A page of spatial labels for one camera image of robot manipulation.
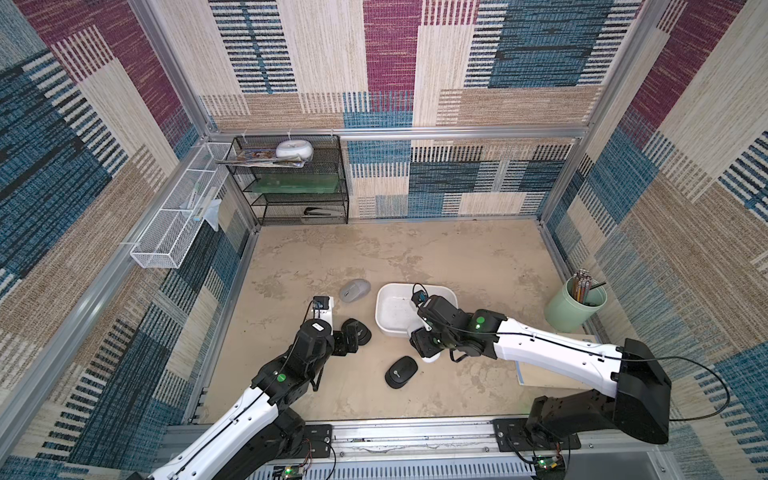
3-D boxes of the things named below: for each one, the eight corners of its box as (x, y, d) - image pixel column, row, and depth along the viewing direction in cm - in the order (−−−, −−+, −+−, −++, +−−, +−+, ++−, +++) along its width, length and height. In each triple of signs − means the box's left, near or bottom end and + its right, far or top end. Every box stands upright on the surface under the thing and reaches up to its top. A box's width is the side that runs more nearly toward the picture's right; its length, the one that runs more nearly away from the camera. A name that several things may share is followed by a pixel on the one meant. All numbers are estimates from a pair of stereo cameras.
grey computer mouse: (340, 302, 100) (339, 297, 97) (342, 285, 104) (341, 279, 101) (369, 302, 100) (369, 297, 97) (370, 284, 104) (370, 279, 101)
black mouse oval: (380, 379, 84) (380, 376, 83) (402, 352, 89) (403, 349, 87) (398, 395, 82) (398, 393, 80) (420, 367, 86) (420, 364, 85)
